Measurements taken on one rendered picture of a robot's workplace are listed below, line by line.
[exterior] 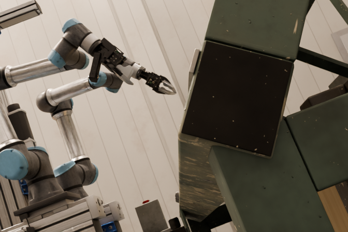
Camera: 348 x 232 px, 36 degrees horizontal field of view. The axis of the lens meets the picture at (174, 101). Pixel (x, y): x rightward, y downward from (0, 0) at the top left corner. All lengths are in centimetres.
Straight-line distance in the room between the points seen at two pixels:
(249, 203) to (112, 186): 528
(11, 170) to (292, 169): 165
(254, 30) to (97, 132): 536
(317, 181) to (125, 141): 532
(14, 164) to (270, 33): 162
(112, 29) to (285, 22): 563
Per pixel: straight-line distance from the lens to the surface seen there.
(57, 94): 280
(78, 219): 219
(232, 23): 64
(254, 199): 60
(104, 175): 588
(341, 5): 312
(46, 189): 224
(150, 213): 267
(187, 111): 60
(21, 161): 213
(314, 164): 61
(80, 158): 287
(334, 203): 105
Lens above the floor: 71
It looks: 14 degrees up
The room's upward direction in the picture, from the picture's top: 22 degrees counter-clockwise
